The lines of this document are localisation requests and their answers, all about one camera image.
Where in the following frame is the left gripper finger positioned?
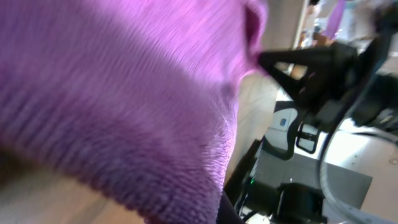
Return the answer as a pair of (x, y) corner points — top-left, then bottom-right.
(216, 191), (245, 224)

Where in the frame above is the purple microfiber cloth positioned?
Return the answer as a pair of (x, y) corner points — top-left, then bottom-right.
(1, 0), (268, 223)

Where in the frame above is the right black cable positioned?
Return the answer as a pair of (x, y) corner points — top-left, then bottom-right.
(317, 77), (374, 224)

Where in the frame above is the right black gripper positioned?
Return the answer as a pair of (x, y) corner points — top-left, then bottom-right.
(257, 6), (397, 131)

